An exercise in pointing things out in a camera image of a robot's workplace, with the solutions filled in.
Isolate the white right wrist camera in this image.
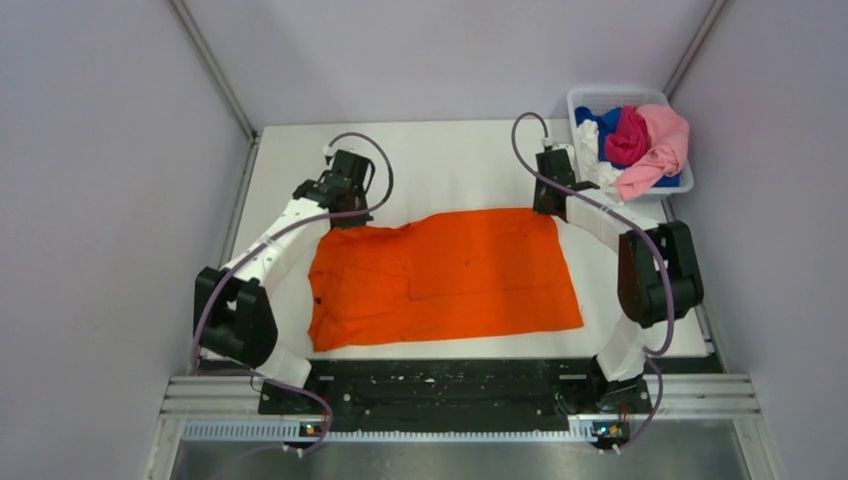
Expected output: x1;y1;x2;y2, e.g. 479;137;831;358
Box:
554;143;577;172

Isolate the white plastic laundry basket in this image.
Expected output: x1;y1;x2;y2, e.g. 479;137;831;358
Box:
567;86;694;201

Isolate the orange t shirt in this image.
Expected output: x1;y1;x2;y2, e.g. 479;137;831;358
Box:
308;208;583;352

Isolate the white t shirt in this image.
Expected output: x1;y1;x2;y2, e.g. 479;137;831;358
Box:
575;120;621;188

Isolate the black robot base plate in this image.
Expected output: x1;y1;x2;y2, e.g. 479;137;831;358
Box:
195;355;723;435

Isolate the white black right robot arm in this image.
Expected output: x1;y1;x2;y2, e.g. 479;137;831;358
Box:
533;147;704;412

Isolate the aluminium frame rail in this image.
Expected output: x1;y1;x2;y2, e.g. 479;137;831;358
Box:
143;372;783;479

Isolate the magenta t shirt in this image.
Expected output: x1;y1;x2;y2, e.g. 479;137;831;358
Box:
604;106;650;169

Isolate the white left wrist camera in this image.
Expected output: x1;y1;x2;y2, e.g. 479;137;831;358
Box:
323;145;336;164

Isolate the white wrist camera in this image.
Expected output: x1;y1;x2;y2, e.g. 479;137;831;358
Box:
323;145;336;164
554;143;577;172

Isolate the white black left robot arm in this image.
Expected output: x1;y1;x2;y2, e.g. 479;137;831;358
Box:
192;150;376;414

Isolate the pink t shirt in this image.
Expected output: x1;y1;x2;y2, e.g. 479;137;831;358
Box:
612;104;690;201

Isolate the blue t shirt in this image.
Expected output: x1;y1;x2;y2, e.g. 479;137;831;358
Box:
575;106;683;188

